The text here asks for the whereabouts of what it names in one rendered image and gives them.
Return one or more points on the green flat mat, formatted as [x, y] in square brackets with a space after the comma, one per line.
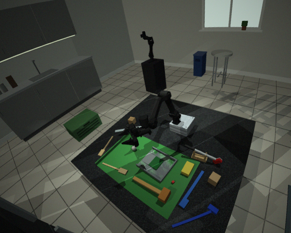
[122, 156]

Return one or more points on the tan cube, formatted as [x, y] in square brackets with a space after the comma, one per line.
[132, 120]
[214, 178]

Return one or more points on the yellow block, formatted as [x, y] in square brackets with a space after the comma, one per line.
[187, 168]

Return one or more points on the brown wooden mallet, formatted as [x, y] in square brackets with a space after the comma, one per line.
[163, 195]

